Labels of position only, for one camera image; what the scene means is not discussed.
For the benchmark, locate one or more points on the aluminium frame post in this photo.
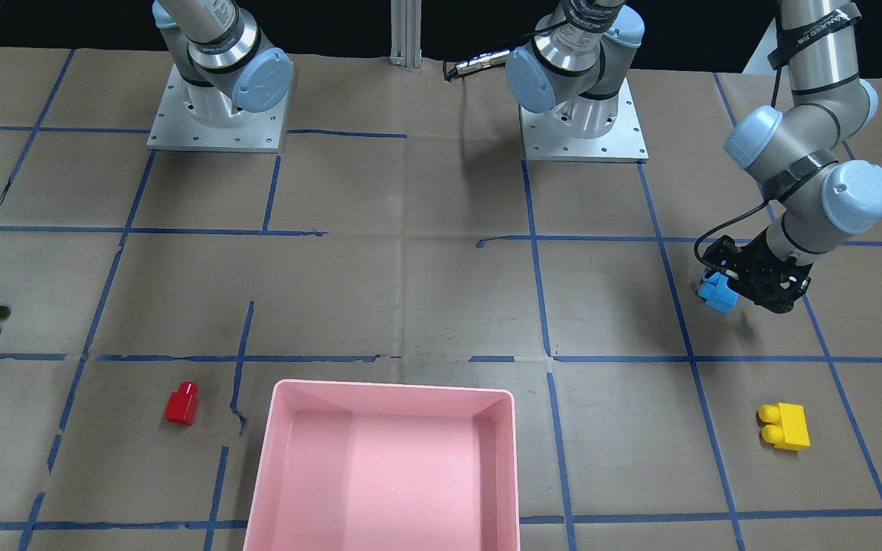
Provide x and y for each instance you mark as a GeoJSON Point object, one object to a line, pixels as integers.
{"type": "Point", "coordinates": [405, 33]}

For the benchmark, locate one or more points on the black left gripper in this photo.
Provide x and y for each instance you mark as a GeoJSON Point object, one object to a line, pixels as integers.
{"type": "Point", "coordinates": [766, 285]}

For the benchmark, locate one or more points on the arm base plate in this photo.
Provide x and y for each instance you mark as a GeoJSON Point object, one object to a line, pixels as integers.
{"type": "Point", "coordinates": [193, 118]}
{"type": "Point", "coordinates": [586, 130]}

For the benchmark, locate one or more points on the blue toy block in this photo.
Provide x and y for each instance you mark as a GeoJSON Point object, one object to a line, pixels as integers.
{"type": "Point", "coordinates": [716, 292]}

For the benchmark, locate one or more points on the pink plastic box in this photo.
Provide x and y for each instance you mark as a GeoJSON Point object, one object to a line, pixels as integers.
{"type": "Point", "coordinates": [377, 466]}

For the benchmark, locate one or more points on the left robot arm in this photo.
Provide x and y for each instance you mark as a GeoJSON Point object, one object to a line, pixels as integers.
{"type": "Point", "coordinates": [580, 55]}

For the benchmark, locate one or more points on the yellow toy block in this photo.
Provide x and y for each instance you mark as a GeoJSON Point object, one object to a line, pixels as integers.
{"type": "Point", "coordinates": [784, 426]}

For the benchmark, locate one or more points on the red toy block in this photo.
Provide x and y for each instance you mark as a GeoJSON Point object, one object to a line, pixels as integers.
{"type": "Point", "coordinates": [182, 405]}

